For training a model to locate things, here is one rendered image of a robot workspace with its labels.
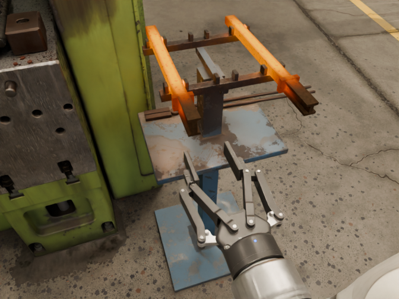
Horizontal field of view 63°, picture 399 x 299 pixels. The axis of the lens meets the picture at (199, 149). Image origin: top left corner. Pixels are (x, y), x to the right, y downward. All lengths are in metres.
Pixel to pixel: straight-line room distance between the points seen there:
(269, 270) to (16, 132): 0.86
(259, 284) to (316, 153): 1.61
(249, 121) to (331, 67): 1.77
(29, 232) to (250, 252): 1.16
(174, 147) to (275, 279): 0.62
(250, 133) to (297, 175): 0.87
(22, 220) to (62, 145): 0.41
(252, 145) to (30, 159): 0.70
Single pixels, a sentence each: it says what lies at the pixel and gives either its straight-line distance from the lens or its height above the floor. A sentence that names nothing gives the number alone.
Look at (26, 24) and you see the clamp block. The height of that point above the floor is 0.98.
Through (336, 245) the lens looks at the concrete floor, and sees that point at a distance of 1.66.
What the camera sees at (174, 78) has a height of 0.95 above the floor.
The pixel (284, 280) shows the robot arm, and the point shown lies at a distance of 0.42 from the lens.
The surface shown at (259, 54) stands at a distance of 0.85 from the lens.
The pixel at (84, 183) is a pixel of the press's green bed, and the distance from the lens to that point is 1.28.
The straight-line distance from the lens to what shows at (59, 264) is 1.62.
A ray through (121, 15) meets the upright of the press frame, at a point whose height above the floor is 0.92.
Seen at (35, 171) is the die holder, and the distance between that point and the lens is 1.21.
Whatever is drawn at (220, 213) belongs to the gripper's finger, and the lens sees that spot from 0.49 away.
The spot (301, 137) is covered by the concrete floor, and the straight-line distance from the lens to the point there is 2.05.
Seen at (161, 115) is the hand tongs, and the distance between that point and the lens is 1.05.
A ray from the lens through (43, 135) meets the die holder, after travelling 1.10.
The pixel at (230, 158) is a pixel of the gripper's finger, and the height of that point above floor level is 0.94.
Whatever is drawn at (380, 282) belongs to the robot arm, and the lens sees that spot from 0.33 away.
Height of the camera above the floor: 1.37
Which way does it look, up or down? 46 degrees down
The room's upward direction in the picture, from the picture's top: straight up
